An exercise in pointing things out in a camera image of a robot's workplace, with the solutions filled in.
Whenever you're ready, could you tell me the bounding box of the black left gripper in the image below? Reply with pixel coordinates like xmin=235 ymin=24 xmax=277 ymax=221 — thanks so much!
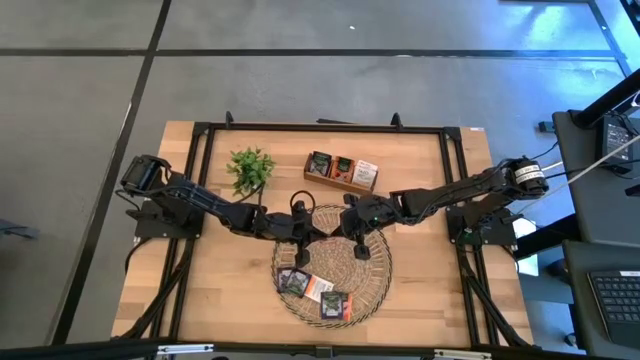
xmin=269 ymin=200 xmax=321 ymax=268

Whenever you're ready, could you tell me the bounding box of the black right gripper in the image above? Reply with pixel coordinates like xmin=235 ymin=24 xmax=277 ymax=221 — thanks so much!
xmin=342 ymin=194 xmax=394 ymax=261

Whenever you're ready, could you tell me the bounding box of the wooden tea organizer box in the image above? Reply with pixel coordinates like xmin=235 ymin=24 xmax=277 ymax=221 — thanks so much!
xmin=303 ymin=150 xmax=380 ymax=197

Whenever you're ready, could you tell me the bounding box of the red orange tea packet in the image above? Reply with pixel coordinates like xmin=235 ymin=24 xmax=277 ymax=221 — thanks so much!
xmin=332 ymin=156 xmax=356 ymax=183

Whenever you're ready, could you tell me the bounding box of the round woven straw placemat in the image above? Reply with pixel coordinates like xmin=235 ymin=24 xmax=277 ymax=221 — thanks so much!
xmin=271 ymin=204 xmax=393 ymax=329

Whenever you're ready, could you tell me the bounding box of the green plant in white pot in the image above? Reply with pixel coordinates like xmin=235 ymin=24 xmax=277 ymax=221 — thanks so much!
xmin=226 ymin=146 xmax=277 ymax=200

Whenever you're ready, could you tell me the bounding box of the white floor object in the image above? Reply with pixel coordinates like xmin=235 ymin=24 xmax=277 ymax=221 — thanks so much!
xmin=512 ymin=218 xmax=540 ymax=277

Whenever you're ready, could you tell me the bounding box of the black desk leg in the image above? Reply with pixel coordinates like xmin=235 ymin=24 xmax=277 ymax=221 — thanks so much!
xmin=514 ymin=213 xmax=584 ymax=260

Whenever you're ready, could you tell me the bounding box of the grey desk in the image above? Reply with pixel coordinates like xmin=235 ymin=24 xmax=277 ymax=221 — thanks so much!
xmin=552 ymin=108 xmax=640 ymax=247
xmin=562 ymin=239 xmax=640 ymax=359

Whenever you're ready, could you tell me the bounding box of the black rig crossbar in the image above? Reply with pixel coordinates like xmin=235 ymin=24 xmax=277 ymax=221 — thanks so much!
xmin=0 ymin=337 xmax=640 ymax=360

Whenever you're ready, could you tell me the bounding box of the black keyboard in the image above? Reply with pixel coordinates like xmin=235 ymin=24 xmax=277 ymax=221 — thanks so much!
xmin=587 ymin=269 xmax=640 ymax=351

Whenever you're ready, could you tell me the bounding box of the black power adapter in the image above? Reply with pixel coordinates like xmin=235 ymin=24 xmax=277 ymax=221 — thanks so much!
xmin=601 ymin=115 xmax=635 ymax=175

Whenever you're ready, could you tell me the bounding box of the black metal pole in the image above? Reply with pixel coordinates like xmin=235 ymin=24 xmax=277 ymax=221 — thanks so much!
xmin=571 ymin=68 xmax=640 ymax=129

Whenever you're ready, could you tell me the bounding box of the grey chair base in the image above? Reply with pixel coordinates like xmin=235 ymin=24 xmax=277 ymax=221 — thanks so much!
xmin=0 ymin=218 xmax=40 ymax=242

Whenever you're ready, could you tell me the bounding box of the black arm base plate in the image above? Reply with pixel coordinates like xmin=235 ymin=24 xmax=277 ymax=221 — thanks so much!
xmin=446 ymin=206 xmax=518 ymax=246
xmin=133 ymin=199 xmax=204 ymax=240

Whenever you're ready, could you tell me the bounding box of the silver bracket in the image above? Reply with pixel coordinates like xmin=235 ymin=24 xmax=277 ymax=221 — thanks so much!
xmin=156 ymin=343 xmax=215 ymax=356
xmin=432 ymin=348 xmax=494 ymax=360

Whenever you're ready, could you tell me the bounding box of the white floor cable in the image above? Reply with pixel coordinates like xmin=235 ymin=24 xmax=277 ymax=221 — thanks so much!
xmin=517 ymin=133 xmax=640 ymax=211

